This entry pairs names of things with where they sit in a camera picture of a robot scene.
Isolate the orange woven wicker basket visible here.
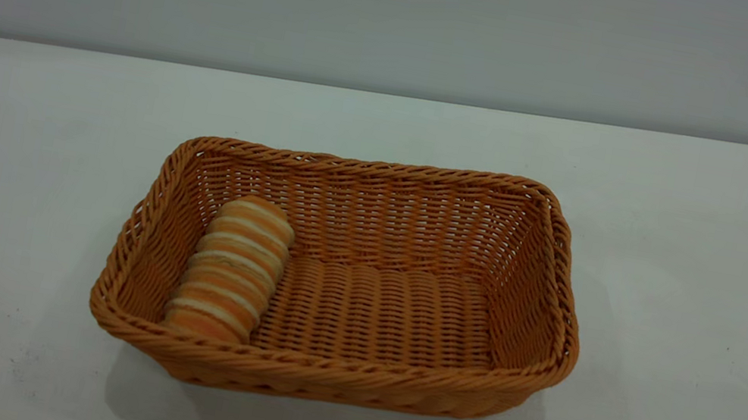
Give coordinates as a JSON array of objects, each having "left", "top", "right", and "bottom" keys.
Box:
[{"left": 77, "top": 106, "right": 608, "bottom": 420}]

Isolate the striped orange bread roll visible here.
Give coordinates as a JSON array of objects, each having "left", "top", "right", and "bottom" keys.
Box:
[{"left": 159, "top": 183, "right": 302, "bottom": 352}]

